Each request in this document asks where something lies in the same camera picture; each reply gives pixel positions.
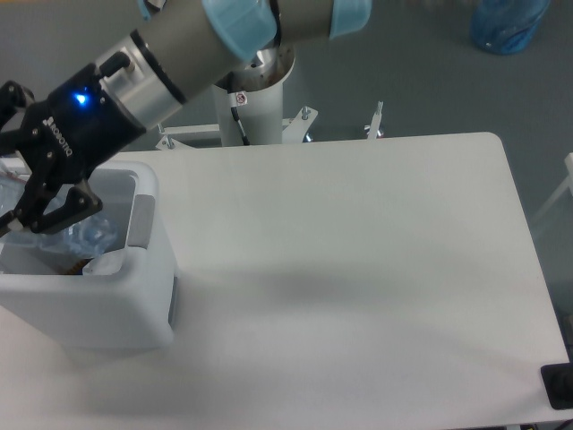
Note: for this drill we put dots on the blue water jug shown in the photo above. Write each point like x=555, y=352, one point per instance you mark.
x=506, y=27

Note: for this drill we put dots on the white pedestal base frame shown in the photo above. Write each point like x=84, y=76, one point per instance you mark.
x=294, y=130

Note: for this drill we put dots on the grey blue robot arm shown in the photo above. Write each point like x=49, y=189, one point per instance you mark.
x=136, y=85

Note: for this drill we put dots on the black device at table corner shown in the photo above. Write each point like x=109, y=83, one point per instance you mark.
x=557, y=380

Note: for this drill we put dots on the clear plastic water bottle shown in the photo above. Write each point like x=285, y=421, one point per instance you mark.
x=86, y=239

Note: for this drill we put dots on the white furniture edge right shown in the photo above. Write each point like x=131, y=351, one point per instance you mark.
x=556, y=205

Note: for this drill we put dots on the white plastic trash can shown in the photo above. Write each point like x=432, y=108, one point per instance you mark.
x=124, y=298

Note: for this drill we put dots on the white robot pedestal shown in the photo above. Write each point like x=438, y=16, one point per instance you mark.
x=252, y=95

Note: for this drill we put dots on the metal levelling foot bolt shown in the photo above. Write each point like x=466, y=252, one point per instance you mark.
x=374, y=129

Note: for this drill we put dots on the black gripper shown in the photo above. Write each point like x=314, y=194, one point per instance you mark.
x=79, y=127

